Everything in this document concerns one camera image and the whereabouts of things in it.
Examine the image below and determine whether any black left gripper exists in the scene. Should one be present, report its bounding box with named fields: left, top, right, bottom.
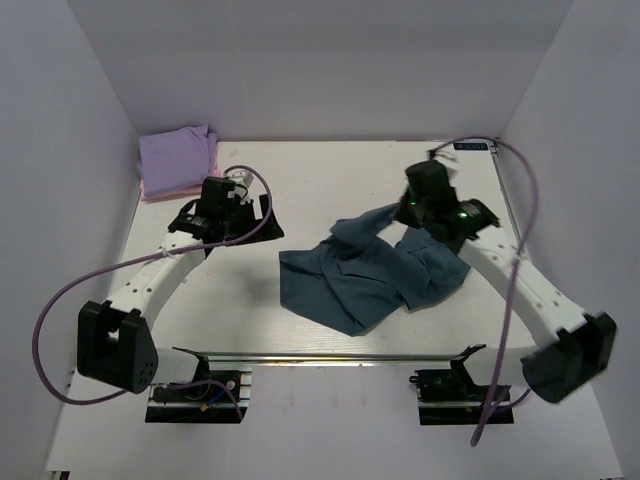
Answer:
left=221, top=194, right=284, bottom=247

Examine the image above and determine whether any teal blue t shirt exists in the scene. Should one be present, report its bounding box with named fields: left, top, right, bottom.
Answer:
left=279, top=205, right=470, bottom=337

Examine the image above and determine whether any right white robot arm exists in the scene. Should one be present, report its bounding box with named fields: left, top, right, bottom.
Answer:
left=395, top=160, right=617, bottom=404

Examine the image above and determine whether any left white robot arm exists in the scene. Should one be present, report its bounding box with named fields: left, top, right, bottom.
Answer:
left=77, top=166, right=284, bottom=399

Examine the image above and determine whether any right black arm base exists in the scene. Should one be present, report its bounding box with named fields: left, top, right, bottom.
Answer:
left=409, top=344, right=489, bottom=426

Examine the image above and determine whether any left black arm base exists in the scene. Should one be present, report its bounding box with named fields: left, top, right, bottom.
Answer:
left=145, top=368, right=252, bottom=425

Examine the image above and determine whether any dark blue corner label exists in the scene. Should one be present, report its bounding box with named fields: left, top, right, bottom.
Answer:
left=453, top=142, right=489, bottom=151

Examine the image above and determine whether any pink folded t shirt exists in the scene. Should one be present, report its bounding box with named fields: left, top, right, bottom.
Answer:
left=139, top=130, right=223, bottom=203

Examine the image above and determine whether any lavender folded t shirt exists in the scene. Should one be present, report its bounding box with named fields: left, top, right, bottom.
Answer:
left=135, top=126, right=219, bottom=198

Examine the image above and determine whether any aluminium front rail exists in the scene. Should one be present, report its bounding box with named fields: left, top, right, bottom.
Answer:
left=203, top=352, right=461, bottom=365

